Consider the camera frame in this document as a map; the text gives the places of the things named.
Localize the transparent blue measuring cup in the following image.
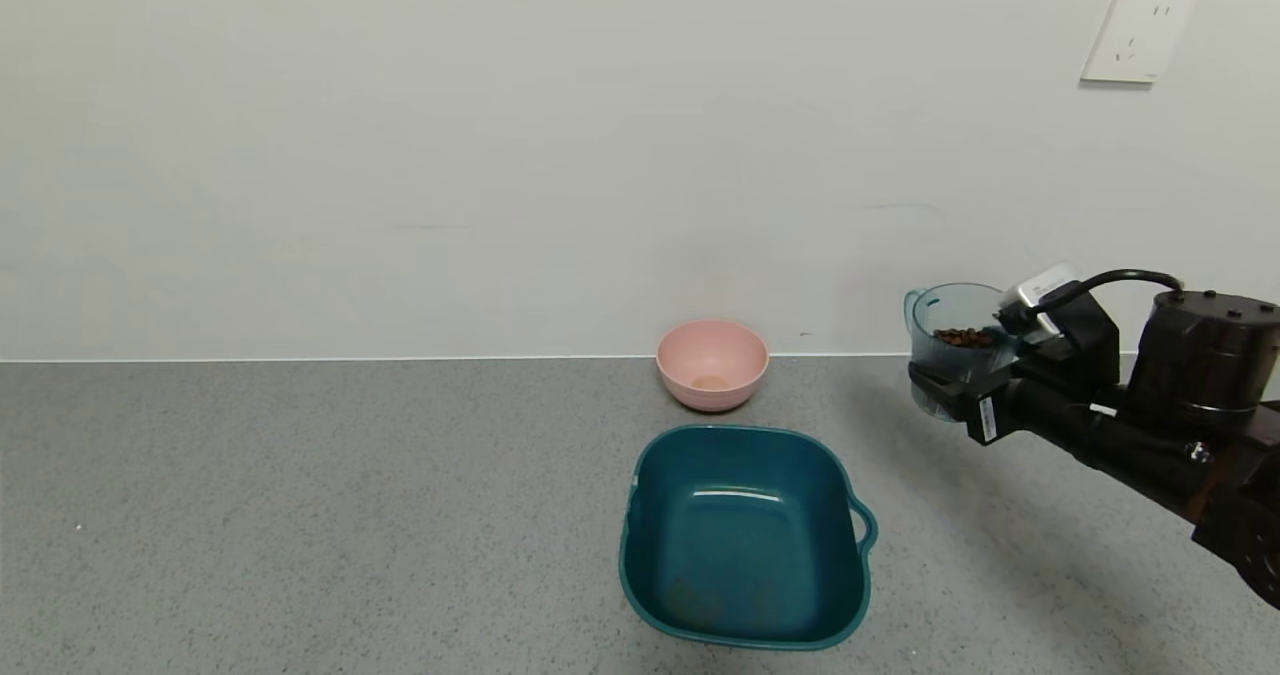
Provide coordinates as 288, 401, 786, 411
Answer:
904, 283, 1021, 423

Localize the pink ribbed bowl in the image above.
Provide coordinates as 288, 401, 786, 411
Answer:
656, 319, 770, 414

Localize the teal square plastic basin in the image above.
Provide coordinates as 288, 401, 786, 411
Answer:
618, 424, 879, 652

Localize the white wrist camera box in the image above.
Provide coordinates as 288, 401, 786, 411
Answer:
995, 263, 1086, 336

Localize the black camera cable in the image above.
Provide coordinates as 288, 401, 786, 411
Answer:
1040, 269, 1187, 316

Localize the white wall socket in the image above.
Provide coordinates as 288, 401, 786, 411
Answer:
1080, 0, 1200, 85

